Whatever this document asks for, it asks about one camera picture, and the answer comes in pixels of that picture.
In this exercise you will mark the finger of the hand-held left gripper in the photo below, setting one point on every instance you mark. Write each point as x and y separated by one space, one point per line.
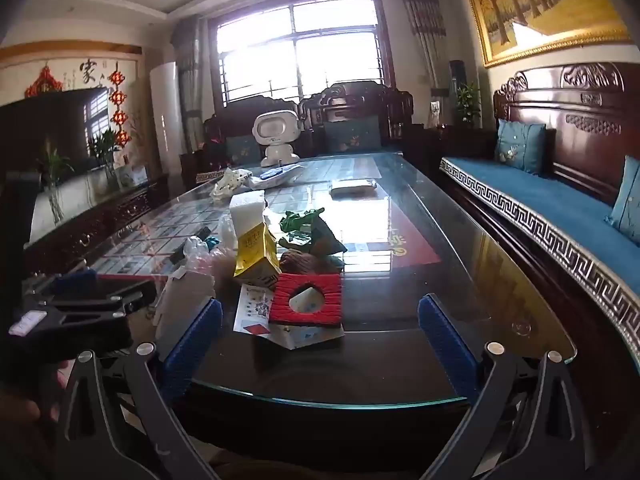
95 335
75 278

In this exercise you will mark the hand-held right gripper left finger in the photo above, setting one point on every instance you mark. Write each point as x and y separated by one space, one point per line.
192 342

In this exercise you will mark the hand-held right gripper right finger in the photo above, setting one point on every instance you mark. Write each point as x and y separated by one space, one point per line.
445 342

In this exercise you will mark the red ribbed pad with hole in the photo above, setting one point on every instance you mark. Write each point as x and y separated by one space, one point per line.
285 300

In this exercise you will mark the brown knitted sock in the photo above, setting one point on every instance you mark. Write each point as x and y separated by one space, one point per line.
297 262

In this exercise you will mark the person's left hand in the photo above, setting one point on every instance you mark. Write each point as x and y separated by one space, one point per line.
17 420

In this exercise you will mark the dark wooden television cabinet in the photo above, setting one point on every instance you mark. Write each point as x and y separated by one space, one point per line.
100 220

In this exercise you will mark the white leaflet with red print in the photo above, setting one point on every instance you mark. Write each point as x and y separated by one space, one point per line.
252 310

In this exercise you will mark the clear crumpled plastic bag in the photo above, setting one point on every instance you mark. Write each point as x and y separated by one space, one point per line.
200 255

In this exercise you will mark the teal plastic scrap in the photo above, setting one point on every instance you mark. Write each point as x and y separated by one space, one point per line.
212 243

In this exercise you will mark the pale printed paper sheet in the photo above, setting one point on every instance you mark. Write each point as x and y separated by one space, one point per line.
300 337

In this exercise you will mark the yellow paper carton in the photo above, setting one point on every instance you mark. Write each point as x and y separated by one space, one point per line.
252 252

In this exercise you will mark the black flat television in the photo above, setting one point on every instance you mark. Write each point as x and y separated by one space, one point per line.
50 130

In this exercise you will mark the white and green box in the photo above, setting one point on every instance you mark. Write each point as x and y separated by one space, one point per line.
134 175

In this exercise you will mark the wooden coffee table with glass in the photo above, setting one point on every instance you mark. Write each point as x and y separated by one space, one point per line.
430 220

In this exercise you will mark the bushy bamboo plant in vase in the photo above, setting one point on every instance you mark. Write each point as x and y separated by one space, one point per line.
107 150

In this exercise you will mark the green pyramid-shaped wrapper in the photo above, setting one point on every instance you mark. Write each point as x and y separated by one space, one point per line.
320 245

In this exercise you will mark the red diamond knot decoration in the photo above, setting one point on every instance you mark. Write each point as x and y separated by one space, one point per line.
45 82

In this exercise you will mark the crumpled white plastic bag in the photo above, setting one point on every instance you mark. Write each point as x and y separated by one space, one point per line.
227 185

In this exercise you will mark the crumpled green wrapper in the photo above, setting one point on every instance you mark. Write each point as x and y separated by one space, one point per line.
300 220

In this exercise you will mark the blue sofa seat cushion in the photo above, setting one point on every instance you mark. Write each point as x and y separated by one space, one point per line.
550 210

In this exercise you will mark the white standing air conditioner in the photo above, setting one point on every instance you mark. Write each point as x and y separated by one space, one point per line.
167 120

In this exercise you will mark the white and blue flat pack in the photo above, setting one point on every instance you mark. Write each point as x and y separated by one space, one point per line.
275 177

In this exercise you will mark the dark wooden side table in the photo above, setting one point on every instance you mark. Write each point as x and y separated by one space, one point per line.
450 147

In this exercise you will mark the small teal embroidered chair cushion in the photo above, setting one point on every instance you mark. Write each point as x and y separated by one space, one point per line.
242 149

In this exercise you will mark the blue embroidered pillow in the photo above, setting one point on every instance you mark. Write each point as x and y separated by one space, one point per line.
520 145
627 200

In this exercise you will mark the patterned grey curtain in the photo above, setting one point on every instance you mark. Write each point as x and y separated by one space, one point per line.
190 85
425 35

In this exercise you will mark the narrow dark carved wooden armchair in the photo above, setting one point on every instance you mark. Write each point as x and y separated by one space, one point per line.
235 120

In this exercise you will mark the wide teal embroidered chair cushion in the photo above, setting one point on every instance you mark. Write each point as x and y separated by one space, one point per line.
352 135

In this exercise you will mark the white toy robot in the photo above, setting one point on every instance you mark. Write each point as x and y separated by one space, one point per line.
275 130

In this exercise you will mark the small white card stand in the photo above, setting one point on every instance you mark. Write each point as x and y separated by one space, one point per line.
435 114

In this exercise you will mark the green potted plant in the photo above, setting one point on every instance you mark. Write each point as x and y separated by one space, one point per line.
468 102

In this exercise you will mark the wide dark carved wooden armchair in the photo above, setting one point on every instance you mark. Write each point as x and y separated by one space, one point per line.
350 105

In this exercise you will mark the dark tower fan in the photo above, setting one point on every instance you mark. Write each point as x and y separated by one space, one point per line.
457 80

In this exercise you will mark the gold framed tree painting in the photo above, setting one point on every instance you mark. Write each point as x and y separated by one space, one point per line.
545 5

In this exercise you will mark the black calligraphy wall art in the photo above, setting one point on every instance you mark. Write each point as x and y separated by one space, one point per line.
86 72

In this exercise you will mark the large window with dark frame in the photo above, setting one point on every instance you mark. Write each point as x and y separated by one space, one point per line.
300 50

